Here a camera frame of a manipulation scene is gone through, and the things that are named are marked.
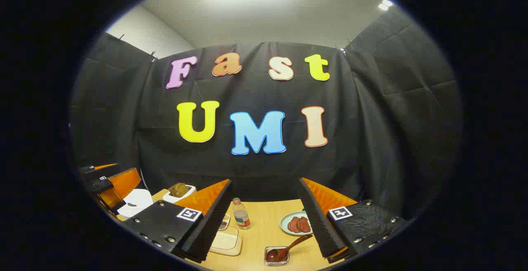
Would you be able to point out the clear tray of white rice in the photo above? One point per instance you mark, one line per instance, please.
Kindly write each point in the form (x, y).
(226, 241)

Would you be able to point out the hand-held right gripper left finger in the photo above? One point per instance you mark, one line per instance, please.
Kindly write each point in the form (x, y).
(214, 221)

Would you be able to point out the brown wooden spoon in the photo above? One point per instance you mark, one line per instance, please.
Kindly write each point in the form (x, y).
(284, 250)

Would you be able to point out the white toaster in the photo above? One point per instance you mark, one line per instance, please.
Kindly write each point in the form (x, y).
(185, 194)

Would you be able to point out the black backdrop cloth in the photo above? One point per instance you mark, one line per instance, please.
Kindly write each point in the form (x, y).
(255, 168)

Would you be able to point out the clear square chopstick holder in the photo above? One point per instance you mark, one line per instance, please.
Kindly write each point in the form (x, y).
(277, 261)

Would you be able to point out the white rice cooker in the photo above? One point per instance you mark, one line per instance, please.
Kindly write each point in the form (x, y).
(136, 201)

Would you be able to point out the small ceiling light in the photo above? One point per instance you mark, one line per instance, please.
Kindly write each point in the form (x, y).
(385, 4)

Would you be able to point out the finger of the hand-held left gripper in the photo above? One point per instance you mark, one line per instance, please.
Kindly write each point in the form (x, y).
(123, 182)
(88, 168)

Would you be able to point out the clear plastic bottle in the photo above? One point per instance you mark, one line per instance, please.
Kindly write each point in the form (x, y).
(241, 215)

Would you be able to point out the pale green plate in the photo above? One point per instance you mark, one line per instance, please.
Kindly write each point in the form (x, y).
(285, 225)

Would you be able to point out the brown bread slice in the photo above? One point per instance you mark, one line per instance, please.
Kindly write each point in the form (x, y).
(178, 189)

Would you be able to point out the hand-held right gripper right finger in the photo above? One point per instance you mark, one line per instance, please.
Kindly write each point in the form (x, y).
(315, 221)

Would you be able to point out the red meat slice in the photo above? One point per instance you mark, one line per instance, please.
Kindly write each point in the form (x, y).
(305, 224)
(293, 225)

